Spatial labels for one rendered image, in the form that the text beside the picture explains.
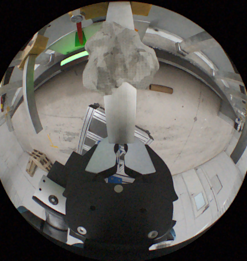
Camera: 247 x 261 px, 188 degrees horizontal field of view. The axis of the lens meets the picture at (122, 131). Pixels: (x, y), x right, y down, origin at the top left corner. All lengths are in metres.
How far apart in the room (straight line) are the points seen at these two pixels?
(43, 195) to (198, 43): 0.59
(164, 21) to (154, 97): 0.85
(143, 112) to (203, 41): 0.95
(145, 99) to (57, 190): 1.05
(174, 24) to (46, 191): 0.80
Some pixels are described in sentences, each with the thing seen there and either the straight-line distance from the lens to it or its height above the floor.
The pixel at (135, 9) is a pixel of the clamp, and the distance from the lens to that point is 0.20.
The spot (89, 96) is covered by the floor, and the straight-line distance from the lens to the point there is 1.03.
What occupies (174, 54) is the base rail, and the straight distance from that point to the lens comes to 0.34.
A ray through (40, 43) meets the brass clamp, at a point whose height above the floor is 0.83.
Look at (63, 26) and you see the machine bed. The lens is 0.52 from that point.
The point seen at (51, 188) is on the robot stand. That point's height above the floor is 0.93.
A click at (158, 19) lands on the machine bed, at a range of 0.50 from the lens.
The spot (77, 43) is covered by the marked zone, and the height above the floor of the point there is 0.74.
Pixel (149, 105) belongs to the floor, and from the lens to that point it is 1.00.
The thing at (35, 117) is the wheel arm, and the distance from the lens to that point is 0.26.
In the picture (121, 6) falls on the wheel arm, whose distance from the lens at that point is 0.16.
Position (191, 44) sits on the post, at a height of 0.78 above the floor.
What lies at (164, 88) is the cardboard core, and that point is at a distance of 0.97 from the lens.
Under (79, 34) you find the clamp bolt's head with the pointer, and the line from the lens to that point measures 0.25.
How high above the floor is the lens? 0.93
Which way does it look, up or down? 59 degrees down
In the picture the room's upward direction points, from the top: 178 degrees counter-clockwise
